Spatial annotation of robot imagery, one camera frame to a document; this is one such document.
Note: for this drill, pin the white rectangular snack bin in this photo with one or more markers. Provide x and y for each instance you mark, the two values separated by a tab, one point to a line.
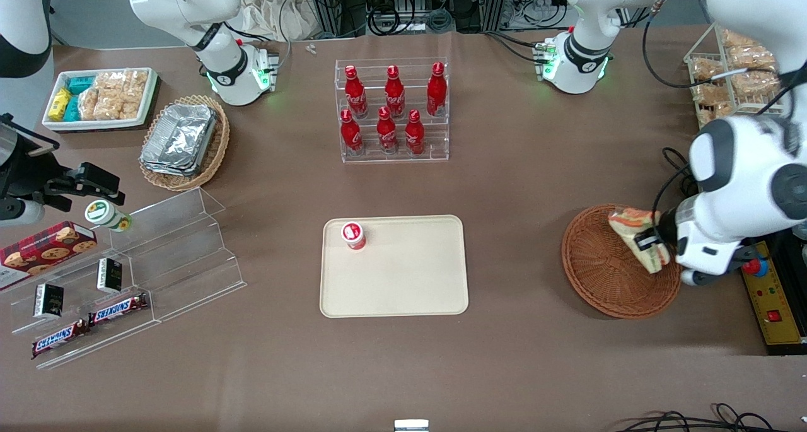
94	126

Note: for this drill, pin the clear fried snack bag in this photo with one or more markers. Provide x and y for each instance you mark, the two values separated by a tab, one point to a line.
706	94
737	38
753	58
753	85
709	70
712	111

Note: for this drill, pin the oval tan wicker basket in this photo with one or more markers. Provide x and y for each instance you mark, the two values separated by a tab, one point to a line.
217	148

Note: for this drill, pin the beige plastic tray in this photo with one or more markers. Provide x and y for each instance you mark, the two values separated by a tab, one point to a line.
410	274

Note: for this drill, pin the cup with green white lid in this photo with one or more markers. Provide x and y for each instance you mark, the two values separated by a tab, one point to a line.
101	213

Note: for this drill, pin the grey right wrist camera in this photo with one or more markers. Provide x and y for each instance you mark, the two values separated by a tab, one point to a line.
25	212

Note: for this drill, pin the Snickers chocolate bar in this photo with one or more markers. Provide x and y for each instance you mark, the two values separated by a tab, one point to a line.
118	308
60	339

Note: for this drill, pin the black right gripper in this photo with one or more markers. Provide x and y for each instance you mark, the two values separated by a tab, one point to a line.
24	172

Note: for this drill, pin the small black box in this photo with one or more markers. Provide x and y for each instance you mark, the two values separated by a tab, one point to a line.
48	299
110	275

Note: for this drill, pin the yellow snack packet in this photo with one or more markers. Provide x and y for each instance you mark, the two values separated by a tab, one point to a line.
60	104

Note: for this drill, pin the round brown wicker basket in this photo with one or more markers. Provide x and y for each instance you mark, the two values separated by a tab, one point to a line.
599	280

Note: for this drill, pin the clear acrylic bottle rack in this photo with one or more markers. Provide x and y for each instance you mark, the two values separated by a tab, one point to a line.
435	135

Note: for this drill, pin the clear acrylic stepped shelf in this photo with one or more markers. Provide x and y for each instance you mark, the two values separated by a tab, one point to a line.
189	255
75	280

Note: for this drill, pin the teal snack packet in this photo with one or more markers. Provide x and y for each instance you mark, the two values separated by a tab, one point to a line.
81	84
72	109

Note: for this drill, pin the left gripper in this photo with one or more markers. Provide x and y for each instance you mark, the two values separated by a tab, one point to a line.
664	229

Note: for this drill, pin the aluminium foil tray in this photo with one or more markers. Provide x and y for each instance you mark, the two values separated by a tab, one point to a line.
167	170
179	135

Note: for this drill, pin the clear rice cracker bag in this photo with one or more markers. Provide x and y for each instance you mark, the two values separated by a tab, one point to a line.
92	103
120	105
136	81
112	79

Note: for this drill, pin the beige cloth bag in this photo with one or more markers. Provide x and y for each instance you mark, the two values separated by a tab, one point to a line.
265	12

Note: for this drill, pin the red cup with white lid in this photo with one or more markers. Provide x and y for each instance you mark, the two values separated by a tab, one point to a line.
354	235

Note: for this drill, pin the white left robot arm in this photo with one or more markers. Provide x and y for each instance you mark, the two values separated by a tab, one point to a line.
744	167

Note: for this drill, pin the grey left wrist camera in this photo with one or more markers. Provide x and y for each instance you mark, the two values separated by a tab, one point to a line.
691	277

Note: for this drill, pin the triangle sandwich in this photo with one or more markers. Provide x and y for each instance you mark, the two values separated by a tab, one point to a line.
625	222

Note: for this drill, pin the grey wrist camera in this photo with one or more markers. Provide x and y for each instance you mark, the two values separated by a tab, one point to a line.
25	212
691	277

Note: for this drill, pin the aluminium frame rack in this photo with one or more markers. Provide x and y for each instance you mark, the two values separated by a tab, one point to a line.
328	3

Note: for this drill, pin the red tartan cookie box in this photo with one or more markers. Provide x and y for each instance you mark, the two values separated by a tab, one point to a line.
44	249

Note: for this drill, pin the yellow emergency stop box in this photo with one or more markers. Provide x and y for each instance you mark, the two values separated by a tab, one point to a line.
778	306

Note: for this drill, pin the red cola bottle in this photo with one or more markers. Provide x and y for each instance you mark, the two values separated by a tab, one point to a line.
386	132
355	94
414	134
394	94
350	134
436	91

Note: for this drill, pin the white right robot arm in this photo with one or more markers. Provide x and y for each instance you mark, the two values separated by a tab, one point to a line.
222	72

